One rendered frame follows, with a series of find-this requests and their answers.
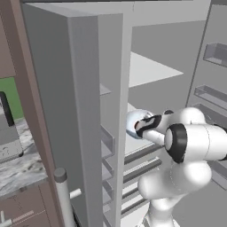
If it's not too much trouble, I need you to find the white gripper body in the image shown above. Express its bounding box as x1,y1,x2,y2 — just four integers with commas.
134,117,155,139

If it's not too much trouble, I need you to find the pale drawer handle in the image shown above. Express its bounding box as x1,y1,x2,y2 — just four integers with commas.
12,209,35,223

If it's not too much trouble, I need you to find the white drawer handle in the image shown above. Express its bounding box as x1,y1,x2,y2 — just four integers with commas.
0,210,13,227

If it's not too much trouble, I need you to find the grey fridge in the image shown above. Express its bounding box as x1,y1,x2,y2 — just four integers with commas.
121,0,213,227

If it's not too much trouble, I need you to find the white fridge door handle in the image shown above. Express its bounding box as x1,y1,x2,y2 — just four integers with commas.
53,167,82,227

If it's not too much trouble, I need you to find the grey countertop appliance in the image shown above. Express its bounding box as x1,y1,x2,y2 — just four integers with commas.
0,90,25,164

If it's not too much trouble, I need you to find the grey fridge door with shelves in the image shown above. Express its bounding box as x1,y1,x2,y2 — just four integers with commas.
185,0,227,191

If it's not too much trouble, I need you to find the brown drawer front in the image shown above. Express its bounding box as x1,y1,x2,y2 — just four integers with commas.
0,182,58,227

